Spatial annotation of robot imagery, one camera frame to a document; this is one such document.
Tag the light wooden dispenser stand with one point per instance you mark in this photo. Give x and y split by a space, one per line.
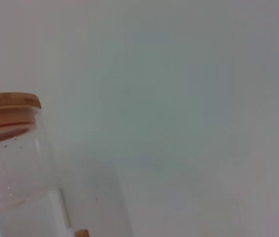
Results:
82 233

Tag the wooden jar lid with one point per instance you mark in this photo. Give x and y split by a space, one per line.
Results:
6 103

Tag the clear glass water dispenser jar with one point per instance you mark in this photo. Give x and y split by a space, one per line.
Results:
13 172

